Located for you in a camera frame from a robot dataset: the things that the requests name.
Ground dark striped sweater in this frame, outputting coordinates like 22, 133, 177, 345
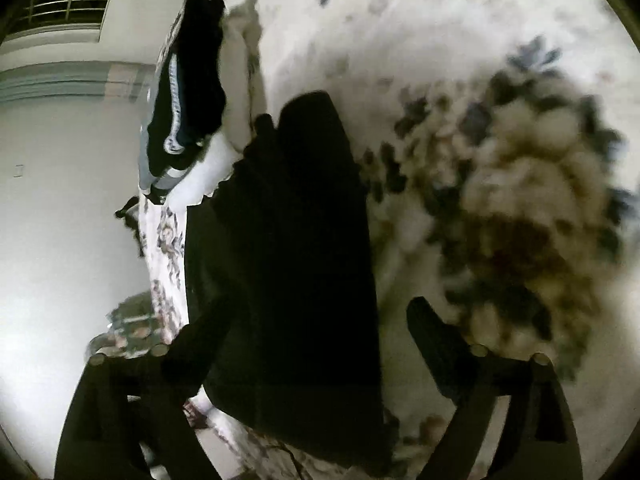
184, 91, 392, 477

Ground grey-blue curtain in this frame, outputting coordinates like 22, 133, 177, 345
0, 61, 157, 105

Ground green crates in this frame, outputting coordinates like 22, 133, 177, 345
89, 291, 168, 361

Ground black cloth on rack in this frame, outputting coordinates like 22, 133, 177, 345
114, 197, 146, 258

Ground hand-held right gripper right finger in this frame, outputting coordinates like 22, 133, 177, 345
406, 296, 584, 480

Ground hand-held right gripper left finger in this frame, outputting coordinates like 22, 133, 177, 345
53, 297, 238, 480

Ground floral bed sheet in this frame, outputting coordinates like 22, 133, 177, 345
136, 0, 637, 480

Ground folded striped clothes stack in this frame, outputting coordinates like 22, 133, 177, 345
170, 0, 268, 206

